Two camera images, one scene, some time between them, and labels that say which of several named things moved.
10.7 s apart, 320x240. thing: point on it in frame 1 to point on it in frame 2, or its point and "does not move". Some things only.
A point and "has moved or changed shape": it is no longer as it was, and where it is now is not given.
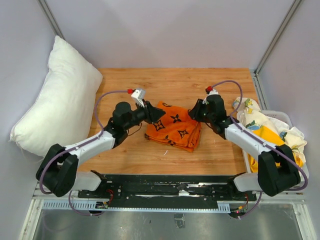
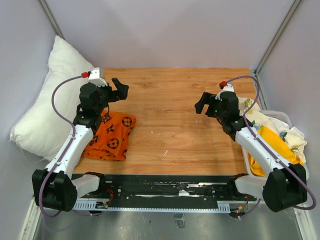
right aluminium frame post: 278,36 does not move
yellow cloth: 268,136 does not move
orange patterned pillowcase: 176,127 has moved or changed shape
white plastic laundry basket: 296,191 does not move
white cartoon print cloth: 251,116 does not move
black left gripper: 152,114 to 121,90
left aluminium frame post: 45,10 does not move
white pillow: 60,111 does not move
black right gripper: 195,112 to 207,99
